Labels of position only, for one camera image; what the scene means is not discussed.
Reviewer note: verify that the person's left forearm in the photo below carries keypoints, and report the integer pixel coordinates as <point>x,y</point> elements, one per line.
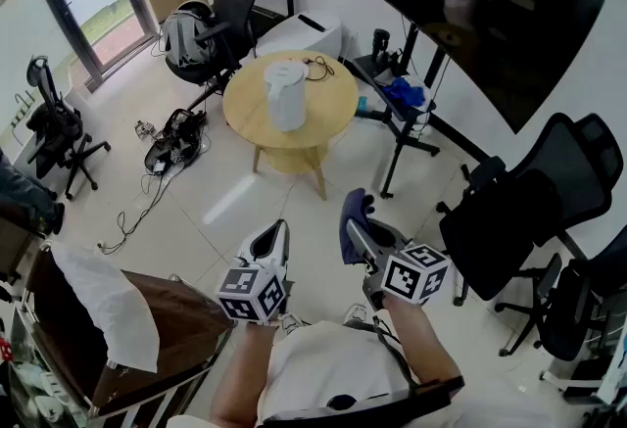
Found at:
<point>242,367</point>

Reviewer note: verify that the white power strip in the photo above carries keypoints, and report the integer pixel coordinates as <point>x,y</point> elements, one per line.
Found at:
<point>101,246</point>

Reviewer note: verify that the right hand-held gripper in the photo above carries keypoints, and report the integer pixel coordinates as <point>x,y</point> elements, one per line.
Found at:
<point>414,274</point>

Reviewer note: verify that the person's right forearm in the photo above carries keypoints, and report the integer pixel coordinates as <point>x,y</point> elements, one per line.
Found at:
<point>421,343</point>

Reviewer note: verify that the person's white shoe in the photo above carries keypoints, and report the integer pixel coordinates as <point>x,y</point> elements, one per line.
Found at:
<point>353,313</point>
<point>291,324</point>

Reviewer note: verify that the white kettle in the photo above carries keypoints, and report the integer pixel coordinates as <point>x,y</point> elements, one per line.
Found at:
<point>286,95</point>

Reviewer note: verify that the round wooden table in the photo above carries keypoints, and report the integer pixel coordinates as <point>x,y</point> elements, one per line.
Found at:
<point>328,122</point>

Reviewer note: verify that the white smart toilet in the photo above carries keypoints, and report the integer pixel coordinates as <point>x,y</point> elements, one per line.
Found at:
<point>299,34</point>

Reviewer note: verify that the person's right white shoe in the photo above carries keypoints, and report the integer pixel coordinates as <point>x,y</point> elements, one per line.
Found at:
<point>353,313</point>

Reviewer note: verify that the black framed glass door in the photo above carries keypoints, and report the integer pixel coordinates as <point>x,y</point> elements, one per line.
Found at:
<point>90,24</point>

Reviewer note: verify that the chrome faucet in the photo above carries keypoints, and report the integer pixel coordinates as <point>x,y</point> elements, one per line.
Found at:
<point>22,108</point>

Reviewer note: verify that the large black screen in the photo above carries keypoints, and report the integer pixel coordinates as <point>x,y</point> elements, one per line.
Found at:
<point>490,14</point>

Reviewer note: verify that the grey backpack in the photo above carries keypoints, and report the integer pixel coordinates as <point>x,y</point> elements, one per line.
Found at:
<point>182,36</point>

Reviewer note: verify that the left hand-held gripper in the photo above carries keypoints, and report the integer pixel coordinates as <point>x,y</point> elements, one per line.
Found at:
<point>250,296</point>

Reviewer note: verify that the person's white shirt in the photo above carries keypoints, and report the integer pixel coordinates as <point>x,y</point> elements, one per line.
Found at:
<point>333,367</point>

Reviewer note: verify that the black screen stand with tray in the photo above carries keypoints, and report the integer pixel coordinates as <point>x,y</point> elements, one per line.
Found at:
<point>397,122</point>

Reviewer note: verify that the black chest mount bar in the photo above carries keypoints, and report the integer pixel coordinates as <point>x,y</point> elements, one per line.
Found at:
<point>392,404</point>

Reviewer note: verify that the white round tub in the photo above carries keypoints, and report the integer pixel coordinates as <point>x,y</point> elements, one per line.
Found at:
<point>193,7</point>

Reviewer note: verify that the black high-back mesh chair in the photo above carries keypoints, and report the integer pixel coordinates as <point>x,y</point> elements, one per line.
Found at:
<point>240,5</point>

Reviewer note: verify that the blue gloves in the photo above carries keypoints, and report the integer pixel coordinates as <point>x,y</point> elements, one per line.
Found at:
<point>404,90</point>

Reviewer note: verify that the teal plastic bag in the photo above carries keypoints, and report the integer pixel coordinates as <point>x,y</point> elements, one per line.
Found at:
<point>363,104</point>

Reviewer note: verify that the black office chair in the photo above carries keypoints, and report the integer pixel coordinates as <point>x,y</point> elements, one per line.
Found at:
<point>54,122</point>
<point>504,230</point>
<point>578,308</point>

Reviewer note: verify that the brown metal-framed cart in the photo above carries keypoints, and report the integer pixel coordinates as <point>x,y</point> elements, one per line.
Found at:
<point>186,318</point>

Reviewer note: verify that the brown wooden desk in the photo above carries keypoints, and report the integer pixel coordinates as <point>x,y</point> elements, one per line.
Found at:
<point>14,245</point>

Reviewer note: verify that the white plastic bag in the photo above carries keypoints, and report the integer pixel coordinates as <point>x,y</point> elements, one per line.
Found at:
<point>425,95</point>

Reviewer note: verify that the white cloth sheet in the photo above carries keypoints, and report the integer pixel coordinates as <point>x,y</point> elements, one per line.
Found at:
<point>112,299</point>

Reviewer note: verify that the person's left white shoe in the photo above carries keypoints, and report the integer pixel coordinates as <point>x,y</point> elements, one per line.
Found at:
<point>291,324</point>

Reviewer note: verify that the small silver gadget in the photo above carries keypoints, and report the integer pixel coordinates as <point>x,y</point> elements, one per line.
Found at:
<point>143,128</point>

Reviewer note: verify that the black ribbed cylinder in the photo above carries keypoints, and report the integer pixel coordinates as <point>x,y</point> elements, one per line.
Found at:
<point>380,46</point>

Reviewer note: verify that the glass cabinet with cups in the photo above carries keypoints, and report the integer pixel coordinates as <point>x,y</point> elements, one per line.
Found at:
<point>34,377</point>

